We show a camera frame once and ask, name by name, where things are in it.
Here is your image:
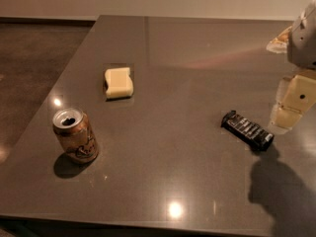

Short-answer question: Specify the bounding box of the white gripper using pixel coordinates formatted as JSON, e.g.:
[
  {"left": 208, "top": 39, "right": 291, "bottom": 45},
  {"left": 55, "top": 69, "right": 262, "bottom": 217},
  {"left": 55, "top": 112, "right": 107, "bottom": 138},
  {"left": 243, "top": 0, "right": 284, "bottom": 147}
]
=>
[{"left": 266, "top": 0, "right": 316, "bottom": 135}]

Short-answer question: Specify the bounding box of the yellow sponge block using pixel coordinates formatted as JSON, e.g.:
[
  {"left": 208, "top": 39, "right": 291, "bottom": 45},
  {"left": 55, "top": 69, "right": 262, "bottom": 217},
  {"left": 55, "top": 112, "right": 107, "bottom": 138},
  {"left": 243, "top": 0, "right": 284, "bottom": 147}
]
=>
[{"left": 105, "top": 67, "right": 133, "bottom": 99}]

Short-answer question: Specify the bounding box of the orange soda can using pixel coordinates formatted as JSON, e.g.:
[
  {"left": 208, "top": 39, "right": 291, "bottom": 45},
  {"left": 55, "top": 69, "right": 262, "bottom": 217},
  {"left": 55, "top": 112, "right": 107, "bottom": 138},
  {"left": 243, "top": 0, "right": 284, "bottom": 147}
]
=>
[{"left": 52, "top": 108, "right": 99, "bottom": 164}]

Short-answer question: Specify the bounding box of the black snack bar wrapper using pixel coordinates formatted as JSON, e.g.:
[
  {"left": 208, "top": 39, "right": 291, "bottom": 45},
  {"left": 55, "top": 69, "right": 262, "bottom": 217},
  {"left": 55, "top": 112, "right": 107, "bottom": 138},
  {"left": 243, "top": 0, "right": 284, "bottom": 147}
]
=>
[{"left": 221, "top": 110, "right": 275, "bottom": 151}]

